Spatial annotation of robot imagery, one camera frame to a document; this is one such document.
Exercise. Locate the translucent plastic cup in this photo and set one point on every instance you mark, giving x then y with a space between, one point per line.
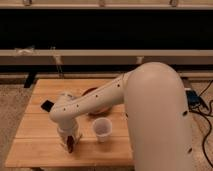
102 127

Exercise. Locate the blue electronic box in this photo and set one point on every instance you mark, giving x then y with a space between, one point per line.
192 98

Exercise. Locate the wooden table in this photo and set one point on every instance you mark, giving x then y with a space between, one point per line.
37 143

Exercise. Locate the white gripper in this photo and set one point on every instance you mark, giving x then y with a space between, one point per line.
65 134

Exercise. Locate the dark red pepper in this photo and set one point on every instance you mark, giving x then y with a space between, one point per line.
70 144

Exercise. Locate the black rectangular object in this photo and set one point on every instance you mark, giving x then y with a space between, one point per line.
47 105

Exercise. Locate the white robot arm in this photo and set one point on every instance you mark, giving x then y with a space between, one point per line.
157 113

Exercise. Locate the white horizontal rail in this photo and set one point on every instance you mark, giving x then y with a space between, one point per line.
27 57

